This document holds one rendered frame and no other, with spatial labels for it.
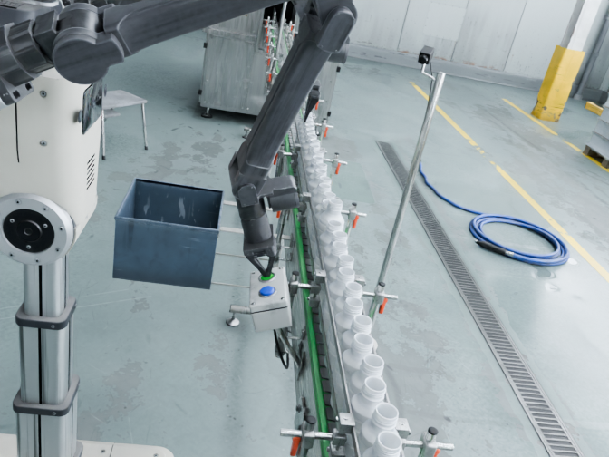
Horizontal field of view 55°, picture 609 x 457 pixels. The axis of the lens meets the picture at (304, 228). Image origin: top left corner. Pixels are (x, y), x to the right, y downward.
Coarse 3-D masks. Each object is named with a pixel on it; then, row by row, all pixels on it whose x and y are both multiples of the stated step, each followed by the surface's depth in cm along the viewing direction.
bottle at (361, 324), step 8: (360, 320) 113; (368, 320) 112; (352, 328) 111; (360, 328) 110; (368, 328) 110; (344, 336) 112; (352, 336) 111; (344, 344) 111; (336, 360) 115; (336, 368) 114
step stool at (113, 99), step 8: (112, 96) 459; (120, 96) 464; (128, 96) 468; (136, 96) 472; (104, 104) 438; (112, 104) 442; (120, 104) 447; (128, 104) 454; (104, 112) 483; (112, 112) 487; (144, 112) 473; (104, 120) 501; (144, 120) 475; (144, 128) 477; (104, 136) 445; (144, 136) 480; (104, 144) 446; (144, 144) 484; (104, 152) 448
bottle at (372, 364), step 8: (368, 360) 102; (376, 360) 102; (360, 368) 101; (368, 368) 99; (376, 368) 99; (352, 376) 102; (360, 376) 101; (368, 376) 100; (376, 376) 100; (352, 384) 101; (360, 384) 100; (352, 392) 102; (360, 392) 100; (344, 400) 105; (344, 408) 104
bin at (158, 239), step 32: (128, 192) 190; (160, 192) 204; (192, 192) 205; (224, 192) 204; (128, 224) 175; (160, 224) 176; (192, 224) 210; (128, 256) 180; (160, 256) 181; (192, 256) 182
